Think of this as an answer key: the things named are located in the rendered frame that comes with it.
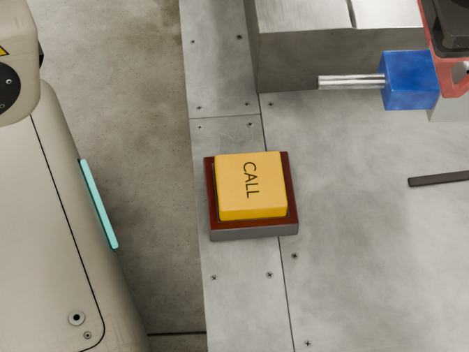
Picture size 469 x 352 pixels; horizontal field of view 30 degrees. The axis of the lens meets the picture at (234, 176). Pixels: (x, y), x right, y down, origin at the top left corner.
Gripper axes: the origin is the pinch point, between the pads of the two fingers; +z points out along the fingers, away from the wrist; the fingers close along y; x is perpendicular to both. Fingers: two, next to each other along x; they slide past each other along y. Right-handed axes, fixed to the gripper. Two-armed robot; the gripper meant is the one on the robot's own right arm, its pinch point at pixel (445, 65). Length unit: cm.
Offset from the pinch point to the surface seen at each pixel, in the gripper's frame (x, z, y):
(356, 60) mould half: 4.0, 10.7, 10.0
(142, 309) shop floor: 29, 96, 24
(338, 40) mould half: 6.3, 7.8, 10.0
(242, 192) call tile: 16.4, 11.5, -3.9
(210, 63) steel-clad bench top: 17.9, 15.2, 14.2
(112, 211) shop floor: 34, 96, 46
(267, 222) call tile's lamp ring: 14.3, 13.1, -6.2
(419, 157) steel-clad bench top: -1.2, 14.8, 1.0
